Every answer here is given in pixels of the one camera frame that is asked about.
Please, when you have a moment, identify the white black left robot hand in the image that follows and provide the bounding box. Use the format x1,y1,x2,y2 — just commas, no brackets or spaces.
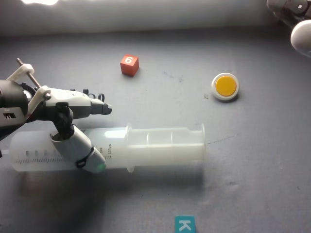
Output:
44,87,113,174

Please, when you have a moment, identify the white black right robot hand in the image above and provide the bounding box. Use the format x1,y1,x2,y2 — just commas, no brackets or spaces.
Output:
266,0,311,58

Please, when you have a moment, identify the large translucent white syringe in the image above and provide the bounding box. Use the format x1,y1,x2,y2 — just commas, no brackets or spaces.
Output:
0,122,207,174

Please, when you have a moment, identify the red number cube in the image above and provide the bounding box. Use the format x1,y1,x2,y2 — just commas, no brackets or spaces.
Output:
120,54,140,77

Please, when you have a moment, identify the grey table cloth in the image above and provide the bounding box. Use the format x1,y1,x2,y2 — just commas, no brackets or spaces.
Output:
0,24,311,233

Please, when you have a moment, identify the blue letter block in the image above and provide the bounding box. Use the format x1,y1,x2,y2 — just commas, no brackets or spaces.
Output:
174,215,196,233

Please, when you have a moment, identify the yellow button with white ring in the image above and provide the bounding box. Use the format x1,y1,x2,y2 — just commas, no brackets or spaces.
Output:
211,72,240,100

